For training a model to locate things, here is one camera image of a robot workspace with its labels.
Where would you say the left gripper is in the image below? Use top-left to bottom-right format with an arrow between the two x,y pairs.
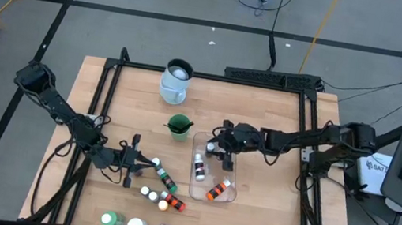
109,130 -> 162,193

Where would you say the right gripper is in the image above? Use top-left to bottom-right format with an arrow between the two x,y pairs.
203,116 -> 266,177

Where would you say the dark green paint bottle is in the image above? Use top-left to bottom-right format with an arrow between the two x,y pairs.
149,156 -> 163,171

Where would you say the grey paint bottle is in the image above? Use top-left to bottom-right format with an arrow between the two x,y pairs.
147,191 -> 161,204

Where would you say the black-bristle brush silver ferrule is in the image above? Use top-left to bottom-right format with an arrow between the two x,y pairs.
181,120 -> 195,133

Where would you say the orange paint bottle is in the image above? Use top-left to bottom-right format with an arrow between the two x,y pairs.
205,176 -> 233,204

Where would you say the yellow paint bottle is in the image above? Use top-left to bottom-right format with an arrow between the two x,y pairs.
157,199 -> 170,213

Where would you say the paint brush gold ferrule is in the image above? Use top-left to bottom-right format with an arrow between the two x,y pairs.
163,123 -> 184,132

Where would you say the red paint bottle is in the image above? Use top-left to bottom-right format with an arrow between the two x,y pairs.
157,189 -> 189,214

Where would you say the clear plastic bin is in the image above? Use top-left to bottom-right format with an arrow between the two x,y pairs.
183,129 -> 246,208

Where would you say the large green paint bottle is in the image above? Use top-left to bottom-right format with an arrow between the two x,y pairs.
100,209 -> 127,225

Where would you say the green plastic cup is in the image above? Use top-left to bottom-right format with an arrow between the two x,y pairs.
165,112 -> 196,144

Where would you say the white mug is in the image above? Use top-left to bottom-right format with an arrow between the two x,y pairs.
156,56 -> 197,108

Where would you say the black power strip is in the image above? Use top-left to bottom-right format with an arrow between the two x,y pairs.
223,62 -> 324,93

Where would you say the white printed box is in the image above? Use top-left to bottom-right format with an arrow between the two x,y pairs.
352,149 -> 395,198

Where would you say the black aluminium table frame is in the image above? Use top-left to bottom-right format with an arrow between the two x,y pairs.
24,36 -> 378,225

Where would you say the black hanging cable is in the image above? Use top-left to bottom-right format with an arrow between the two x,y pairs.
264,0 -> 289,73

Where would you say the yellow hanging cable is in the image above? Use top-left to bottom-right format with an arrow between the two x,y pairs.
297,0 -> 342,79

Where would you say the thin black floor cable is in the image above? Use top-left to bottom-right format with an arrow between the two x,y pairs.
318,54 -> 402,100

